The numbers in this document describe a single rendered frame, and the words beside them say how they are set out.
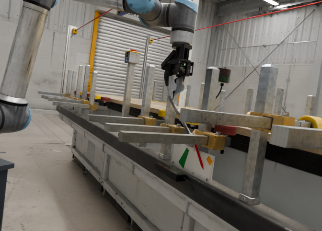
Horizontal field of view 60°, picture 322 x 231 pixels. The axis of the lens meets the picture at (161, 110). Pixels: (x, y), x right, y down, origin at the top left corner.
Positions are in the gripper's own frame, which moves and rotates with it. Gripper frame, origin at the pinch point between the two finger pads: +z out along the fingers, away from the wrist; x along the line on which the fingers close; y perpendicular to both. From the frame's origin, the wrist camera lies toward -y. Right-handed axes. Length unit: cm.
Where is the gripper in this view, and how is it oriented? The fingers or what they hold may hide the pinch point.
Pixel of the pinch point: (171, 96)
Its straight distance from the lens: 110.8
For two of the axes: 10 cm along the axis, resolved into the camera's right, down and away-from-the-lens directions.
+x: 8.6, 0.8, 5.0
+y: 5.0, 1.0, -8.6
